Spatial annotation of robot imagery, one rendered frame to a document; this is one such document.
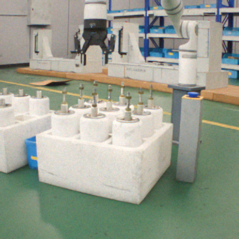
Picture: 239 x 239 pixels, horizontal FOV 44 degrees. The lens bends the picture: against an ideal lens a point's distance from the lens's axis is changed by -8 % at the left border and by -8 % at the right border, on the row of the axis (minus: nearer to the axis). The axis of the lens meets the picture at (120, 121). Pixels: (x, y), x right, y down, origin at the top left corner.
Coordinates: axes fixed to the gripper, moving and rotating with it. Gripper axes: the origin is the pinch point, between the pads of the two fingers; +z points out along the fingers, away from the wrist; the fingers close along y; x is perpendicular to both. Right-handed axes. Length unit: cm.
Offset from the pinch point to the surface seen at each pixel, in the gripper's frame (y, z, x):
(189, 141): 31.9, 27.3, 10.8
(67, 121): -8.8, 20.0, -1.3
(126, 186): 13.6, 37.5, -9.7
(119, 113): 6.6, 18.8, 10.1
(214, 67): 57, 11, 238
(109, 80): -68, 37, 287
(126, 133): 12.4, 21.2, -6.3
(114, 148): 9.5, 25.4, -8.9
